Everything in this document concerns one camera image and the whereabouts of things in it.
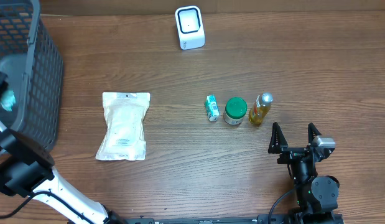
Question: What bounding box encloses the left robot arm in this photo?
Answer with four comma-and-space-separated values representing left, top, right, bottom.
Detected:
0, 66, 125, 223

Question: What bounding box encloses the yellow oil bottle silver cap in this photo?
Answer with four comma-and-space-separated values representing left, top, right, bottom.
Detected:
249, 92, 273, 126

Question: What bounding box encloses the teal tissue pack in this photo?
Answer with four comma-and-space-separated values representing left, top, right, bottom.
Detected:
0, 90, 16, 111

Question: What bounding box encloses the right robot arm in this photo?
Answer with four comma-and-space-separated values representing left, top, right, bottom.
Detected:
267, 122, 343, 223

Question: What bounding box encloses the green lid white jar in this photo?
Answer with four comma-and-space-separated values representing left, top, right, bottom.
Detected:
223, 97, 248, 125

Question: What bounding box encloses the white orange snack packet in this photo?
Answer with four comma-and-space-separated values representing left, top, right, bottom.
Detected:
95, 92, 151, 161

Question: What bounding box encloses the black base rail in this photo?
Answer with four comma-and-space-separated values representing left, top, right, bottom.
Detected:
124, 214, 344, 224

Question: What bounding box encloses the white barcode scanner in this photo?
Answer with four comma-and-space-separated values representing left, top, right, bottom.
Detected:
175, 6, 205, 50

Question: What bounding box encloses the dark grey plastic mesh basket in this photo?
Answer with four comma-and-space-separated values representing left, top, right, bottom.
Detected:
0, 1, 63, 151

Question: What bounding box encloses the small teal packet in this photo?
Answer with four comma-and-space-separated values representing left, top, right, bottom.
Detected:
205, 95, 220, 122

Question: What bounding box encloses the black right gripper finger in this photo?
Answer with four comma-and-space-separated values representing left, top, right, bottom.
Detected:
268, 122, 288, 154
308, 123, 322, 144

